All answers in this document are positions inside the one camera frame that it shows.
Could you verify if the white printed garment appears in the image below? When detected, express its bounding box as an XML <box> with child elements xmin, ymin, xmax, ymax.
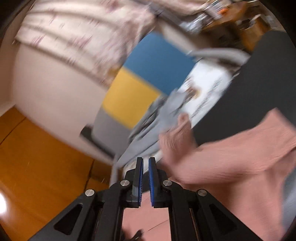
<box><xmin>178</xmin><ymin>60</ymin><xmax>232</xmax><ymax>126</ymax></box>

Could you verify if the grey yellow blue chair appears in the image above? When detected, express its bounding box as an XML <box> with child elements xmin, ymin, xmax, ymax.
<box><xmin>79</xmin><ymin>31</ymin><xmax>251</xmax><ymax>186</ymax></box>

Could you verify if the light blue grey garment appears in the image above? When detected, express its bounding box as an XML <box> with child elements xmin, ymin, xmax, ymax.
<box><xmin>116</xmin><ymin>91</ymin><xmax>189</xmax><ymax>168</ymax></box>

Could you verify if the pink knit sweater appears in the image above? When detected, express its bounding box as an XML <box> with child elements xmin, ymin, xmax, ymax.
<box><xmin>121</xmin><ymin>108</ymin><xmax>296</xmax><ymax>241</ymax></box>

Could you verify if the pale floral curtain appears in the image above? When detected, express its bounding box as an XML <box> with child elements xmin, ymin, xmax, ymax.
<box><xmin>16</xmin><ymin>1</ymin><xmax>210</xmax><ymax>88</ymax></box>

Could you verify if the cluttered wooden desk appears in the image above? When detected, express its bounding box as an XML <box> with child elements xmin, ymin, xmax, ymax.
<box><xmin>200</xmin><ymin>1</ymin><xmax>285</xmax><ymax>53</ymax></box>

